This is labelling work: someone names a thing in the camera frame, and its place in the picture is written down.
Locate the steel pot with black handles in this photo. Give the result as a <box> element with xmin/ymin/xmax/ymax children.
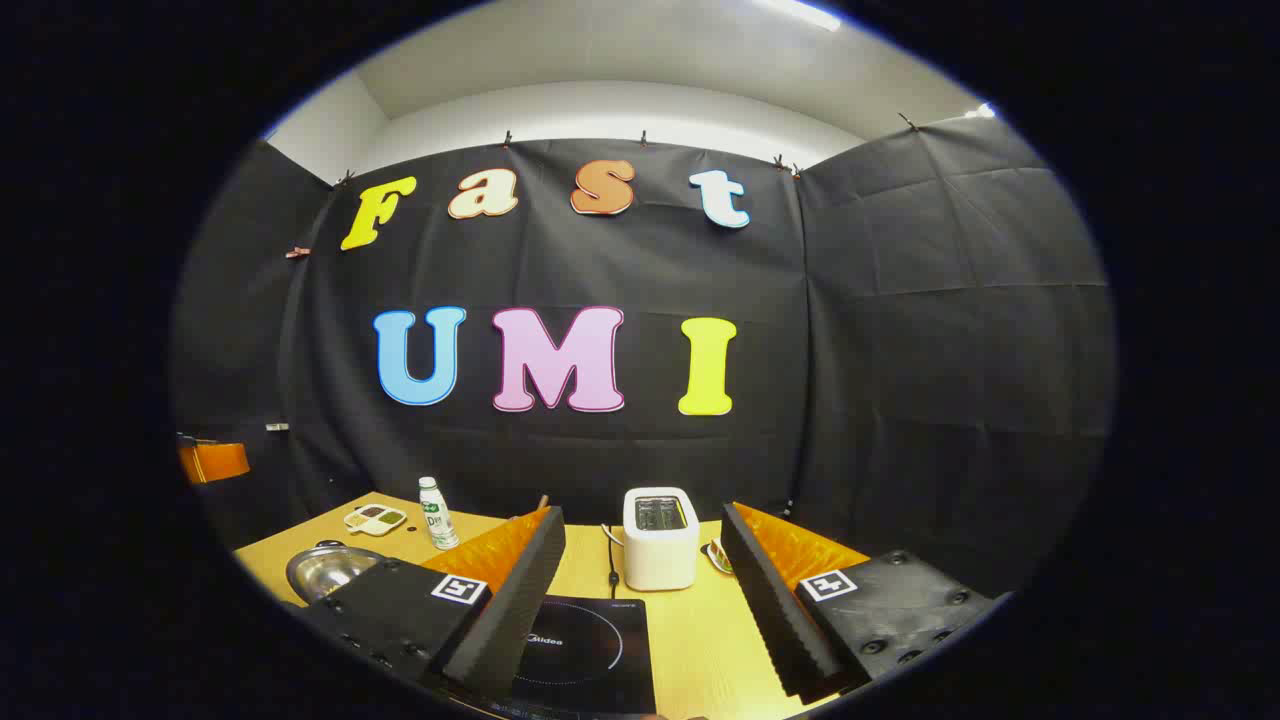
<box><xmin>286</xmin><ymin>541</ymin><xmax>386</xmax><ymax>604</ymax></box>

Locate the black backdrop cloth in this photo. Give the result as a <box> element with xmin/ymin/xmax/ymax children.
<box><xmin>170</xmin><ymin>115</ymin><xmax>1116</xmax><ymax>601</ymax></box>

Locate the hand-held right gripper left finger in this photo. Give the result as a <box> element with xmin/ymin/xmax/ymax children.
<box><xmin>300</xmin><ymin>505</ymin><xmax>567</xmax><ymax>706</ymax></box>

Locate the black induction cooktop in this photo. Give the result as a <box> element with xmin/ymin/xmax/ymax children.
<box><xmin>510</xmin><ymin>595</ymin><xmax>658</xmax><ymax>716</ymax></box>

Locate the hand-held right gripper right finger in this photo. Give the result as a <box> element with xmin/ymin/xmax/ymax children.
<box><xmin>720</xmin><ymin>502</ymin><xmax>1001</xmax><ymax>706</ymax></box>

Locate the white divided dish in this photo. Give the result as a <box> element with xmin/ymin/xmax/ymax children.
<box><xmin>343</xmin><ymin>504</ymin><xmax>408</xmax><ymax>537</ymax></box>

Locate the white toaster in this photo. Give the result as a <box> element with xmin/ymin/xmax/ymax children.
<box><xmin>622</xmin><ymin>487</ymin><xmax>701</xmax><ymax>592</ymax></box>

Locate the white bottle with green label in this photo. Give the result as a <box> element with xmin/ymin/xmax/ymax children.
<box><xmin>418</xmin><ymin>476</ymin><xmax>461</xmax><ymax>551</ymax></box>

